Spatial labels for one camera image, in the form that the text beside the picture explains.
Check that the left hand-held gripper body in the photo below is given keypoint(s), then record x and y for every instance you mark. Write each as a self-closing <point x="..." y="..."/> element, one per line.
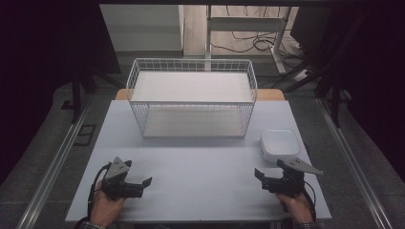
<point x="116" y="173"/>

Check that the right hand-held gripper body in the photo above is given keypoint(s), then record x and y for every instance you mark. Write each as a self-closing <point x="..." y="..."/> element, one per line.
<point x="291" y="178"/>

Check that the person's right hand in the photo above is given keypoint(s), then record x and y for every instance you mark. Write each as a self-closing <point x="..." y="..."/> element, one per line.
<point x="296" y="208"/>

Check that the person's left hand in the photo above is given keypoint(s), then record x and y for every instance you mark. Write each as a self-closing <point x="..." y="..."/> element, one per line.
<point x="105" y="206"/>

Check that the white square bowl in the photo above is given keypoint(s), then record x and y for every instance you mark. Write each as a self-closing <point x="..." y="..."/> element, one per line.
<point x="280" y="144"/>

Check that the wooden table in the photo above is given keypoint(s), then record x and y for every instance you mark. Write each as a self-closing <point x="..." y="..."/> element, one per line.
<point x="270" y="94"/>

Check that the black metal stand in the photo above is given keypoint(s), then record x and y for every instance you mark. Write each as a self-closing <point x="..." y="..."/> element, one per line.
<point x="334" y="95"/>
<point x="76" y="95"/>

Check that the white power strip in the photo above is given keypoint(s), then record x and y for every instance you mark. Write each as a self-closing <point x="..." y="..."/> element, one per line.
<point x="301" y="75"/>

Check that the white cabinet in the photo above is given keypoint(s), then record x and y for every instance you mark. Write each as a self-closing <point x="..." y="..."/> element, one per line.
<point x="143" y="28"/>

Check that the aluminium floor rail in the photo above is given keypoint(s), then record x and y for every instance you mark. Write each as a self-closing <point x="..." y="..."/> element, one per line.
<point x="353" y="165"/>
<point x="54" y="165"/>

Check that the white metal desk frame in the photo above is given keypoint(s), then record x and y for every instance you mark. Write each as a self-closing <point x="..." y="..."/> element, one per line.
<point x="245" y="24"/>

